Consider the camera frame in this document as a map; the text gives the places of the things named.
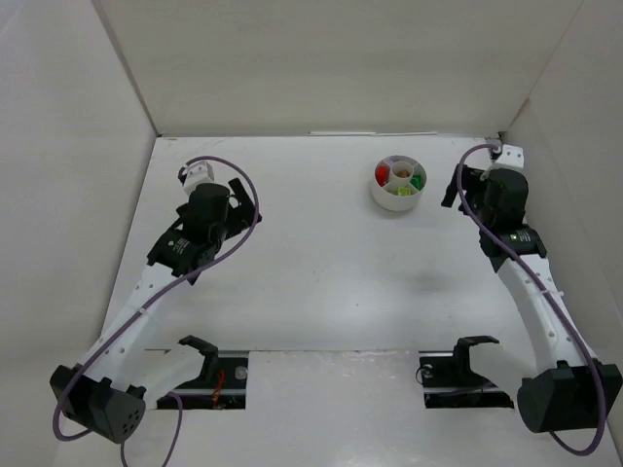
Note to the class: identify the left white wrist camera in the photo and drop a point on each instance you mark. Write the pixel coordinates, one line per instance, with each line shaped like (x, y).
(197, 173)

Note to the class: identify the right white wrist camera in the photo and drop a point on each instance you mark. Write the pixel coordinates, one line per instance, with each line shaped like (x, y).
(508, 157)

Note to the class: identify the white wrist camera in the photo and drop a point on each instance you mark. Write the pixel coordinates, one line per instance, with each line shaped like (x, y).
(508, 157)
(197, 173)

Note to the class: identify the dark green square lego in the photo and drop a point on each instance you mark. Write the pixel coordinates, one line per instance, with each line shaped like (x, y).
(416, 182)

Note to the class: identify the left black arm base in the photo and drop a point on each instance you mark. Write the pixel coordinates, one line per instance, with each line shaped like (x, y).
(220, 384)

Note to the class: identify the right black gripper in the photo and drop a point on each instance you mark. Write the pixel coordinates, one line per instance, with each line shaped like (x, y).
(454, 184)

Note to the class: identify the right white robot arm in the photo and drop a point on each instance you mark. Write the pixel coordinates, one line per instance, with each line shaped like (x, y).
(567, 387)

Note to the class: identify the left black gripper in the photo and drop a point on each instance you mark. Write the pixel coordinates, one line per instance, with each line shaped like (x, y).
(244, 202)

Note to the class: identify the small red lego piece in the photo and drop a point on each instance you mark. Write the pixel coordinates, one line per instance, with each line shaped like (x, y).
(382, 172)

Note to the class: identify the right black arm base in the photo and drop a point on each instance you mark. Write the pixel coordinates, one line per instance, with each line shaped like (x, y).
(448, 381)

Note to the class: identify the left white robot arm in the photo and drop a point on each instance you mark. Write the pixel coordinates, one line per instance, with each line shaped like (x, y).
(109, 390)

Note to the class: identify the white round divided container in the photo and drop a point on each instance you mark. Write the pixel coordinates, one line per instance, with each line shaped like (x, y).
(392, 202)

